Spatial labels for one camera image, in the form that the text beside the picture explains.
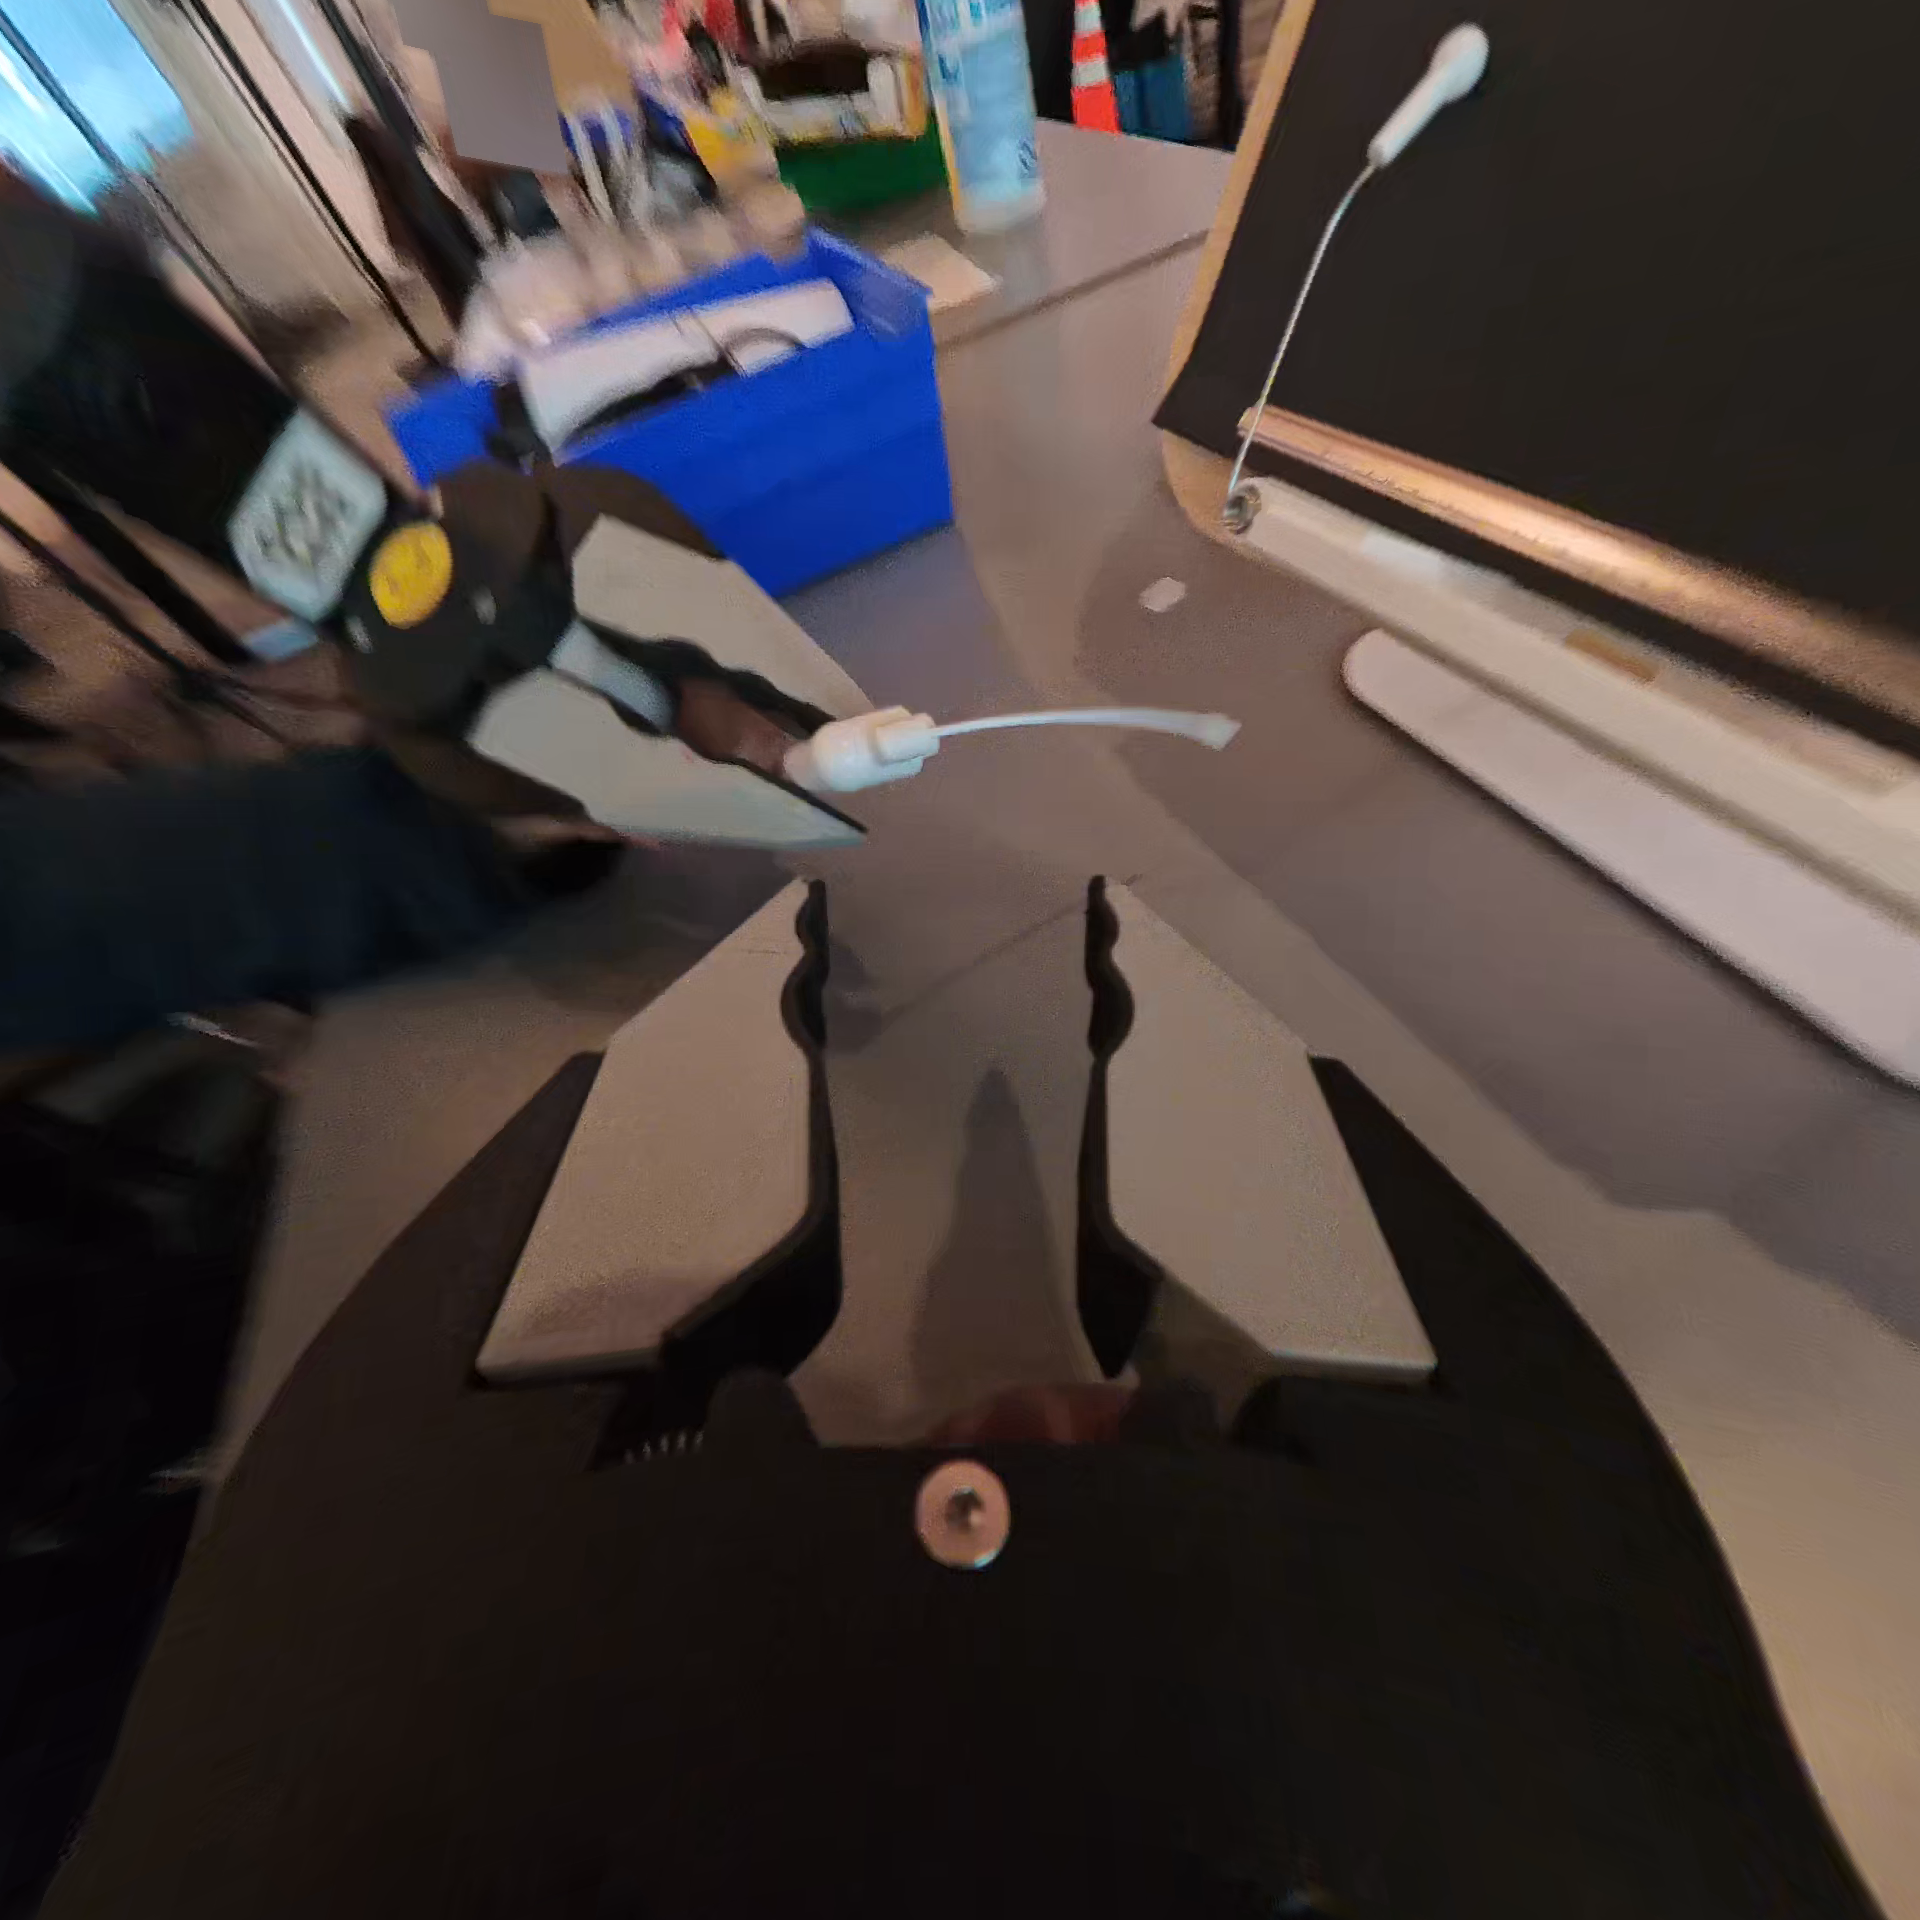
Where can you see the blue plastic bin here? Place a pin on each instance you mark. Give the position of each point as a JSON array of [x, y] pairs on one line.
[[810, 464]]

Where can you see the green box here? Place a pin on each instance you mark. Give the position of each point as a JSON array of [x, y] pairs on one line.
[[863, 173]]

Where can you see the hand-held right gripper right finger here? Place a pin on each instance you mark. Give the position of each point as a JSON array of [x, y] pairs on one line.
[[1244, 1201]]

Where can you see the pale paper note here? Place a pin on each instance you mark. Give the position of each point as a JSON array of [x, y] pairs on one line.
[[939, 274]]

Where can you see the white flat packet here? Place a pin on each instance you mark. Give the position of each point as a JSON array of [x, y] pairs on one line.
[[645, 368]]

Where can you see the black panel wooden stand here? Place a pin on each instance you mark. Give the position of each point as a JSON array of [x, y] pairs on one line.
[[1621, 254]]

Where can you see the white stand base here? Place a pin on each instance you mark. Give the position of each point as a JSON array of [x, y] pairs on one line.
[[1651, 810]]

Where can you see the person's left forearm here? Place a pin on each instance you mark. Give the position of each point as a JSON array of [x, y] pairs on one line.
[[225, 885]]

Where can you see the white and blue bottle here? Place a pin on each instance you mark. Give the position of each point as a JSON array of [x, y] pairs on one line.
[[982, 120]]

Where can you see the small white paper scrap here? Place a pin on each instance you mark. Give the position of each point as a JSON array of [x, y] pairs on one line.
[[1162, 596]]

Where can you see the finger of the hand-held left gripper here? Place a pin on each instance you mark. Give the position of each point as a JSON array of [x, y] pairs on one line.
[[630, 781], [705, 601]]

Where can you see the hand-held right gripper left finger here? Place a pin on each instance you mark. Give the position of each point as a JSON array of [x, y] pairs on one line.
[[674, 1201]]

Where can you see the orange traffic cone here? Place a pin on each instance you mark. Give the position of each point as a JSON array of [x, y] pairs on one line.
[[1094, 69]]

